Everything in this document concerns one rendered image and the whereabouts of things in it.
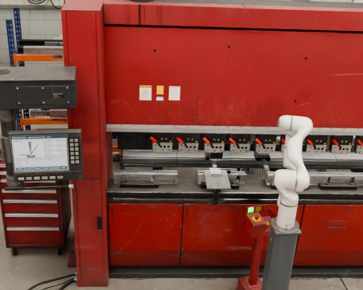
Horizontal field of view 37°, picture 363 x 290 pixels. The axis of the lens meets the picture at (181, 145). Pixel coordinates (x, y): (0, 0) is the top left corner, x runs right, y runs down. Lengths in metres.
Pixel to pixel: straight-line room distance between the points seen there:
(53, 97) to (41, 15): 4.76
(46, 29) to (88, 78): 4.52
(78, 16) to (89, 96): 0.55
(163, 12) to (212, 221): 1.71
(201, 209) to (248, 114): 0.85
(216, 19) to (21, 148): 1.55
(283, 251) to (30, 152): 1.80
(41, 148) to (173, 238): 1.46
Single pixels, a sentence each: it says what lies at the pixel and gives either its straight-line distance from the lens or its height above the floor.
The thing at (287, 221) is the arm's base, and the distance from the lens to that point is 3.66.
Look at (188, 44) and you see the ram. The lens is 3.81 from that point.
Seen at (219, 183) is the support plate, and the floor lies 1.00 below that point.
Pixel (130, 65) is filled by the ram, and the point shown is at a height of 1.86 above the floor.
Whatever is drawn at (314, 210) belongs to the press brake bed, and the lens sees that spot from 4.49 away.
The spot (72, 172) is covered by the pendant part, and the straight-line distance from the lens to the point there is 3.63.
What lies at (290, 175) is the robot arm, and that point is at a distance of 3.50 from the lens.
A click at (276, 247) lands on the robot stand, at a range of 3.75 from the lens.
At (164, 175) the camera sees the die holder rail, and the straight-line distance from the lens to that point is 4.26.
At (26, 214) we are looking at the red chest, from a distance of 4.72.
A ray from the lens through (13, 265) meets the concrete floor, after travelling 4.98.
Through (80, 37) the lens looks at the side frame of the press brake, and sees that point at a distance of 3.60.
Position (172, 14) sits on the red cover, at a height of 2.24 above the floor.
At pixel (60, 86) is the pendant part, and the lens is 3.39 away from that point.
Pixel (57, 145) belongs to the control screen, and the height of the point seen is 1.51.
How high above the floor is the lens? 3.14
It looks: 28 degrees down
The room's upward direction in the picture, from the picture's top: 3 degrees clockwise
